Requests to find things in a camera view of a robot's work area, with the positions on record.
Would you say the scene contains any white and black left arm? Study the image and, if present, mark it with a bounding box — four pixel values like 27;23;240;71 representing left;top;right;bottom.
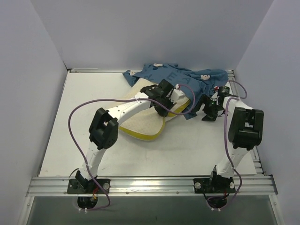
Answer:
75;79;185;193

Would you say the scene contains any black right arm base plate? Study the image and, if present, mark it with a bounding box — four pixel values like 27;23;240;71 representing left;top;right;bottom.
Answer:
193;178;236;195

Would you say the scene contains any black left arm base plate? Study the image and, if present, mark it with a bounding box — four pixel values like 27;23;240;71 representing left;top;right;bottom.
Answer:
67;178;111;195

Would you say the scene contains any cream pillow with yellow edge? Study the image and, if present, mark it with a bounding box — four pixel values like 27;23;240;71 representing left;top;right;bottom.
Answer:
119;78;192;141

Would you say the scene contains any blue cartoon print pillowcase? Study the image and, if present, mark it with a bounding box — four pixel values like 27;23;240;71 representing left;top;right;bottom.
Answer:
123;63;228;103

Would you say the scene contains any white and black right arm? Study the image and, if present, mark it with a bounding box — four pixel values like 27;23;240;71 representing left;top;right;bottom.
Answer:
198;86;264;192

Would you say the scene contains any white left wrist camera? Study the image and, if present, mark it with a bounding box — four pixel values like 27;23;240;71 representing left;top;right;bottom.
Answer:
170;89;186;104

